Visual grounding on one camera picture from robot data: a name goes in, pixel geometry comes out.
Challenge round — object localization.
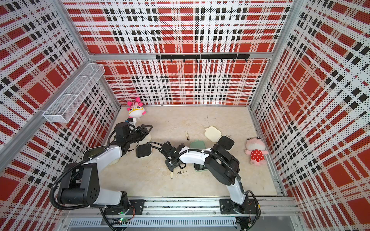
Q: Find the pink white owl plush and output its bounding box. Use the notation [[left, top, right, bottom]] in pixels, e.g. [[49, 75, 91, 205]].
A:
[[127, 97, 146, 118]]

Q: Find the black wall hook rail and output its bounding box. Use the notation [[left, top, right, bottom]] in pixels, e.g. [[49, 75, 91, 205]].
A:
[[156, 54, 250, 62]]

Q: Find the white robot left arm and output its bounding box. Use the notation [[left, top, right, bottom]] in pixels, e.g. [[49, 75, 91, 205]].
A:
[[49, 121, 153, 213]]

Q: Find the white wire mesh shelf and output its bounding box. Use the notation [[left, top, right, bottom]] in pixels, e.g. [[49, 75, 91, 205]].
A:
[[43, 63, 105, 123]]

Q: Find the silver clipper bottom right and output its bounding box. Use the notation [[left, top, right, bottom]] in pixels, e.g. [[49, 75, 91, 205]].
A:
[[177, 170, 188, 175]]

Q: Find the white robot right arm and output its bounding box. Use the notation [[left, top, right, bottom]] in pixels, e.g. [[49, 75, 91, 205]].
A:
[[158, 142, 261, 218]]

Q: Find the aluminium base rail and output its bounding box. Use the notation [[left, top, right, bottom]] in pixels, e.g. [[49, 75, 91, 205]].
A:
[[57, 196, 305, 231]]

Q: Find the cream manicure case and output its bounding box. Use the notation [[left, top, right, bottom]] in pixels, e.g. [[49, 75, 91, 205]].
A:
[[136, 134, 152, 158], [204, 126, 235, 151]]

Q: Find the cream nail clipper far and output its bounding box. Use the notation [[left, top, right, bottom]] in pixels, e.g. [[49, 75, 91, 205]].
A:
[[185, 131, 190, 141]]

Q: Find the pink frog plush red dress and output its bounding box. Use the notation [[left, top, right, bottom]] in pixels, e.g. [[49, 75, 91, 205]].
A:
[[245, 137, 268, 166]]

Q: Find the mint green manicure case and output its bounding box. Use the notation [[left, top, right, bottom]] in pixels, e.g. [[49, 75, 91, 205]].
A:
[[190, 140, 208, 172]]

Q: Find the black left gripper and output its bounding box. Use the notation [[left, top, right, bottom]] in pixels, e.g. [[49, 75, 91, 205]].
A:
[[126, 124, 153, 144]]

